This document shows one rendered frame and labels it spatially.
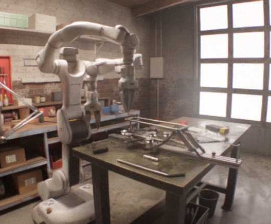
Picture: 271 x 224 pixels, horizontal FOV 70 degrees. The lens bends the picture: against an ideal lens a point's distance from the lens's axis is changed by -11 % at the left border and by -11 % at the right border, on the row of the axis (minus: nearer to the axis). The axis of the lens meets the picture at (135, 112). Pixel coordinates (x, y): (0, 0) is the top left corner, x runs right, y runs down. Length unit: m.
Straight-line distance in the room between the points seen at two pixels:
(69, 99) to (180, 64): 3.32
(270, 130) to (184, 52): 2.21
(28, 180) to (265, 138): 3.74
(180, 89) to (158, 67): 0.67
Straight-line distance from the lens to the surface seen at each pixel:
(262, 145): 4.25
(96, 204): 1.57
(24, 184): 2.52
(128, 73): 1.10
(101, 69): 1.32
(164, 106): 4.73
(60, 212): 1.72
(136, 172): 1.03
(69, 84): 1.47
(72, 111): 1.53
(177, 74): 4.55
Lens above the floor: 1.31
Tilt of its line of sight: 9 degrees down
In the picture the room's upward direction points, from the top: straight up
